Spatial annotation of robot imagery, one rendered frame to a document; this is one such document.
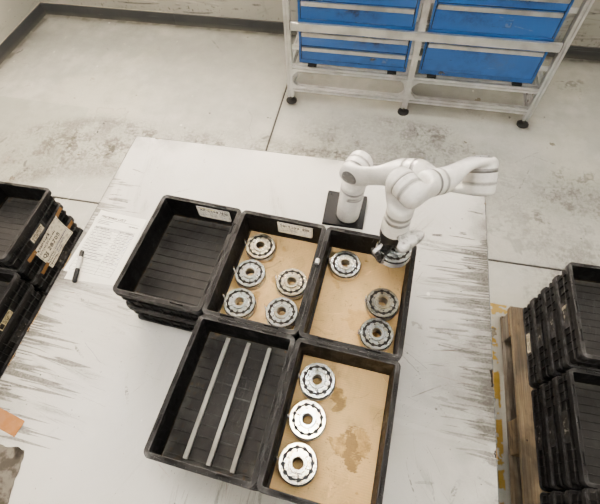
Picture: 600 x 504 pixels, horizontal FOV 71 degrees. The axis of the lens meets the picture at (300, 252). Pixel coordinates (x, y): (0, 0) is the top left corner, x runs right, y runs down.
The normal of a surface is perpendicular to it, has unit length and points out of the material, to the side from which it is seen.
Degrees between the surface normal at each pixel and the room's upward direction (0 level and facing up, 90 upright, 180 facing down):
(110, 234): 0
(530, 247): 0
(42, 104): 0
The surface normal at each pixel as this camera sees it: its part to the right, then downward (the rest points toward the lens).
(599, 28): -0.19, 0.84
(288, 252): -0.03, -0.52
